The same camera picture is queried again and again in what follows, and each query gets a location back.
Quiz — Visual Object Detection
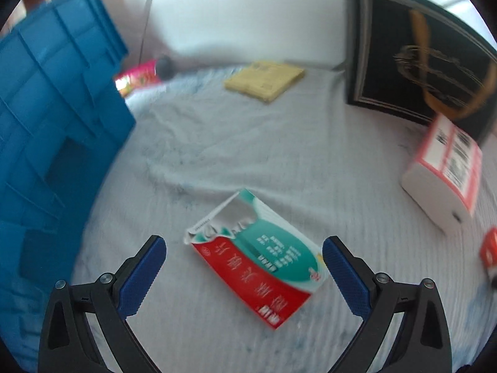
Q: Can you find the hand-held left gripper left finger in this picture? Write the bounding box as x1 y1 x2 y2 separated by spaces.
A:
38 235 167 373

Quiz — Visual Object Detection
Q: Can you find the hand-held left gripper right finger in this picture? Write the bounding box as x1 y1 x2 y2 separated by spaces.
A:
322 236 454 373

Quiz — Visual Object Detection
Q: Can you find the red and teal medicine box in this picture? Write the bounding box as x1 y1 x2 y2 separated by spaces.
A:
185 188 329 330

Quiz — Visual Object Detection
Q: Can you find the blue plastic crate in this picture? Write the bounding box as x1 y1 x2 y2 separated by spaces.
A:
0 0 136 371

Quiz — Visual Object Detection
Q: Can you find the white and pink box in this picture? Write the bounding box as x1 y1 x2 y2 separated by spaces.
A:
401 114 484 234

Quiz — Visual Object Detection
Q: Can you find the small red box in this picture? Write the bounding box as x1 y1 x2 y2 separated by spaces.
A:
480 227 497 269

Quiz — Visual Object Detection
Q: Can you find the pink snack packet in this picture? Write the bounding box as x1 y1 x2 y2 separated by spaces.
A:
114 59 162 99

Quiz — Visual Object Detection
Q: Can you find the grey round object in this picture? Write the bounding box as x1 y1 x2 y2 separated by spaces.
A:
155 56 176 80

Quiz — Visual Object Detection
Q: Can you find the yellow flat packet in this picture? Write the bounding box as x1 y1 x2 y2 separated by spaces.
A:
224 61 306 104

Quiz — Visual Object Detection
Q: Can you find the black gift bag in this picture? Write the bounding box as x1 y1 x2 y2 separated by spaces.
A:
343 0 497 146

